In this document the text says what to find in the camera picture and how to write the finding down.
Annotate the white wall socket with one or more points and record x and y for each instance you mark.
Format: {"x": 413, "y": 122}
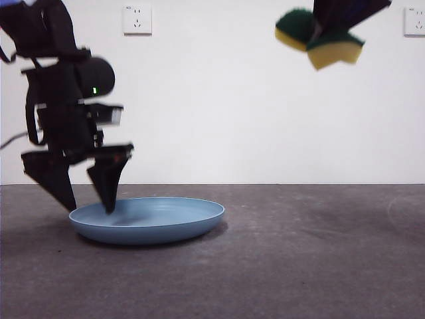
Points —
{"x": 138, "y": 20}
{"x": 415, "y": 21}

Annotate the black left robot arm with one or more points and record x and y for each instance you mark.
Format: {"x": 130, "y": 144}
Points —
{"x": 50, "y": 33}

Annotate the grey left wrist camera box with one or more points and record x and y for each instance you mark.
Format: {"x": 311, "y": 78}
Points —
{"x": 114, "y": 116}

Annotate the yellow sponge with green scourer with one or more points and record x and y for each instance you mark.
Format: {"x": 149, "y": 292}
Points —
{"x": 335, "y": 54}

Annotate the light blue round plate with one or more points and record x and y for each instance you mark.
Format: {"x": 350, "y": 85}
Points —
{"x": 159, "y": 229}

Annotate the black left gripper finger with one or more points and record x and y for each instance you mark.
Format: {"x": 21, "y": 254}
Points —
{"x": 53, "y": 179}
{"x": 108, "y": 182}

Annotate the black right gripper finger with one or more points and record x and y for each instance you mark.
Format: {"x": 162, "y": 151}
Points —
{"x": 362, "y": 11}
{"x": 325, "y": 15}

